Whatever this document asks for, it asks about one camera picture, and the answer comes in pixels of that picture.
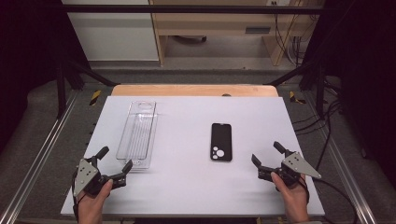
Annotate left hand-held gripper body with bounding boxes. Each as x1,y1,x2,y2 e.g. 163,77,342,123
72,157,115,198

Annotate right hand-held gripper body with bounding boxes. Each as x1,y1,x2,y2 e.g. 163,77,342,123
257,150,322,189

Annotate clear plastic tray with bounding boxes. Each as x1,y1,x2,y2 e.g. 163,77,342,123
115,99,160,171

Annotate black phone case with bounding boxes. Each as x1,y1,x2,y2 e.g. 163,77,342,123
209,122,233,162

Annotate person's left hand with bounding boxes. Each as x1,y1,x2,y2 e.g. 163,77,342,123
76,178,115,224

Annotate person's right hand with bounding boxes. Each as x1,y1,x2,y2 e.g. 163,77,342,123
269,171,311,224

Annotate yellow black tape marker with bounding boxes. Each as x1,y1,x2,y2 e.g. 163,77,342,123
289,91,308,105
89,90,103,107

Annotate wooden table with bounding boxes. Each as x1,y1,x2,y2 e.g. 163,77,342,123
110,84,279,98

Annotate black curtain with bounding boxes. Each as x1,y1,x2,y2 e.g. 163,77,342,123
0,0,92,154
302,0,396,183

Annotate grey desk label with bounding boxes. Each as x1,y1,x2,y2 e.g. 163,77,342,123
245,26,272,35

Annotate white cabinet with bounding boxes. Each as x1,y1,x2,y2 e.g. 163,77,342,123
61,0,160,63

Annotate light wooden desk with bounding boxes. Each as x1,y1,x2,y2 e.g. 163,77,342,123
148,0,325,67

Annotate aluminium rail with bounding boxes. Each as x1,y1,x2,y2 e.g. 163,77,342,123
0,89,79,224
302,91,378,224

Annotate black floor cables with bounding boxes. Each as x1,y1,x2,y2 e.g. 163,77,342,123
291,98,344,173

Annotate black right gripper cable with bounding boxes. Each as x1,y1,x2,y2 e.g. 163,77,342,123
298,174,360,224

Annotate black frame stand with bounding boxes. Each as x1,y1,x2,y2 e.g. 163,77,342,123
55,58,120,119
263,59,329,119

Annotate hanging desk cables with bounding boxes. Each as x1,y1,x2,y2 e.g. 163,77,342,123
271,0,314,67

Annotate black horizontal frame bar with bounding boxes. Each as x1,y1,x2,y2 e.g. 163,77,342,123
61,4,326,15

